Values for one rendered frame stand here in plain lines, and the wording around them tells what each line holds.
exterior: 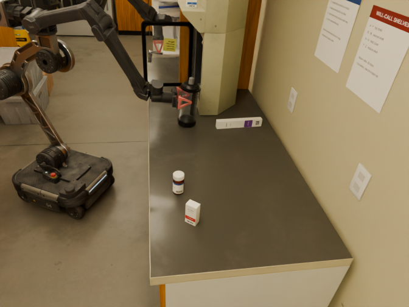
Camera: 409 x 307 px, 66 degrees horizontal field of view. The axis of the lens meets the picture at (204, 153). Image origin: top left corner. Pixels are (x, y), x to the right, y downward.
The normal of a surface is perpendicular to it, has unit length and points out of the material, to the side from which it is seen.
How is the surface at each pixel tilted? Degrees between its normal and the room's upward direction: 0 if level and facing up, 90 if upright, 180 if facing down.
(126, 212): 0
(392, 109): 90
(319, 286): 90
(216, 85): 90
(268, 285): 90
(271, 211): 0
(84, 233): 0
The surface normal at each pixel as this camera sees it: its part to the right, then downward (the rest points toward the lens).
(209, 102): 0.15, 0.59
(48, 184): 0.07, -0.81
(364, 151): -0.99, 0.04
